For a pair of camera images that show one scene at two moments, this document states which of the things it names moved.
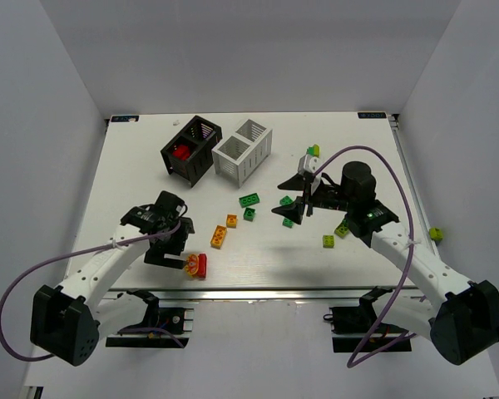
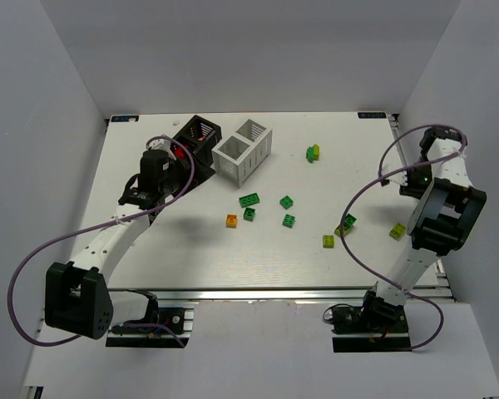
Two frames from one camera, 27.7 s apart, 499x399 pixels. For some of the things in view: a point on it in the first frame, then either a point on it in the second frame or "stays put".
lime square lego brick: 328,241 stays put
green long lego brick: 249,200 stays put
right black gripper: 308,197 to 410,188
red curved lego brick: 182,151 stays put
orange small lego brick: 231,221 stays put
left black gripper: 166,258 to 176,167
